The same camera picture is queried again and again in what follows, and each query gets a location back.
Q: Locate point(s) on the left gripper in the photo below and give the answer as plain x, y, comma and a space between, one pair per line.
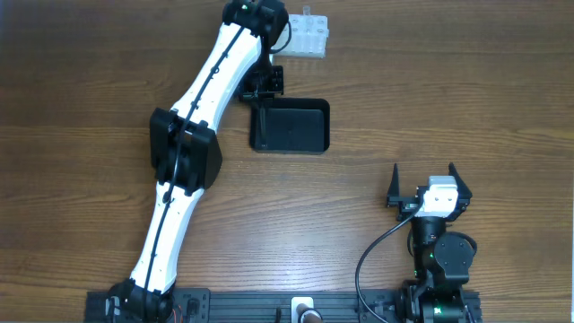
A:
264, 83

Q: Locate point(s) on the black tray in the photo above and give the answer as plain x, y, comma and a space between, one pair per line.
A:
296, 130

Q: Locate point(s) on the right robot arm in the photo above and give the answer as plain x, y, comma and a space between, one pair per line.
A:
453, 258

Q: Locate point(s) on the clear test tube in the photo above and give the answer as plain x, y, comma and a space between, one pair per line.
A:
307, 11
262, 130

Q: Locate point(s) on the white test tube rack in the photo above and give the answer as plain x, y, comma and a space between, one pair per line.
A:
309, 42

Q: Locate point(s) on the mounting rail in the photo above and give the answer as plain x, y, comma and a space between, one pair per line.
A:
251, 309

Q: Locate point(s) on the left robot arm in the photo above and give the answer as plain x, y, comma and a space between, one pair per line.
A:
240, 54

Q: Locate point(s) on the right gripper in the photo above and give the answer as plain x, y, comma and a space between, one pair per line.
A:
403, 207

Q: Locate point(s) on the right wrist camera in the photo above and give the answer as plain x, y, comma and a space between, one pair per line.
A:
439, 197

